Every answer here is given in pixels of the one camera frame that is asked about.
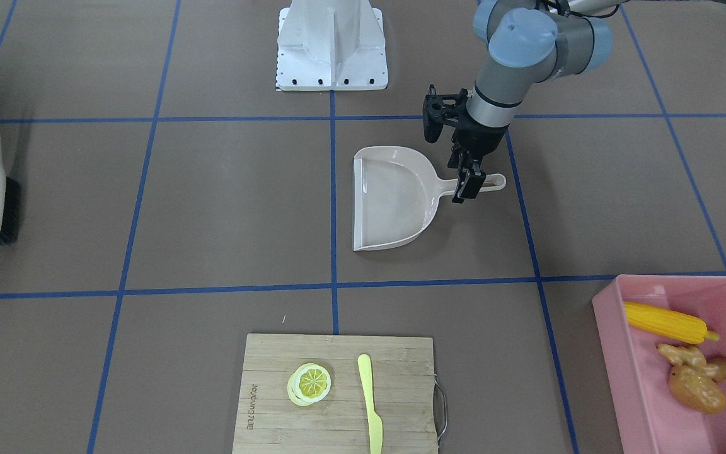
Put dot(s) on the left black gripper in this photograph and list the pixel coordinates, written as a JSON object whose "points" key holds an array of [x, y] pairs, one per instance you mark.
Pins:
{"points": [[480, 138]]}

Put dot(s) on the beige plastic dustpan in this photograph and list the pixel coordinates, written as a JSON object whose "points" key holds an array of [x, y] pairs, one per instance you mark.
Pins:
{"points": [[397, 193]]}

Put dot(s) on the yellow toy corn cob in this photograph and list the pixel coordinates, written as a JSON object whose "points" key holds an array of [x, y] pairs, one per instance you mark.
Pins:
{"points": [[667, 323]]}

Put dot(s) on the tan toy ginger root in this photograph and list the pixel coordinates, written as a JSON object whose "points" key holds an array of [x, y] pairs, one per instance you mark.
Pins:
{"points": [[692, 357]]}

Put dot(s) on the brown toy potato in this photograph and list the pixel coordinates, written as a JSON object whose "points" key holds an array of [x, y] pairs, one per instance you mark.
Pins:
{"points": [[696, 390]]}

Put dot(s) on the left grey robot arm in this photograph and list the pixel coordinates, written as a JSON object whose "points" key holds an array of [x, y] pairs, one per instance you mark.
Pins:
{"points": [[528, 42]]}

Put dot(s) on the pink plastic bin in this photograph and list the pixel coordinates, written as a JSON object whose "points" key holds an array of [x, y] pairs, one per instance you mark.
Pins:
{"points": [[663, 340]]}

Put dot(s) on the bamboo cutting board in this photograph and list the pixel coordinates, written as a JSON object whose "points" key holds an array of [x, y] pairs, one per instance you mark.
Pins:
{"points": [[404, 387]]}

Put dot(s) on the yellow lemon slices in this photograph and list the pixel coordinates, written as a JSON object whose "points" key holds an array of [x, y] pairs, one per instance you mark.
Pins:
{"points": [[309, 384]]}

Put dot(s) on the yellow plastic knife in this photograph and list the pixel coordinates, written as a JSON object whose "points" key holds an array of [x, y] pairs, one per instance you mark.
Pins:
{"points": [[374, 422]]}

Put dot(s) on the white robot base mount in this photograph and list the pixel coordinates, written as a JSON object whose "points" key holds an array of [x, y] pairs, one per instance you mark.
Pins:
{"points": [[331, 45]]}

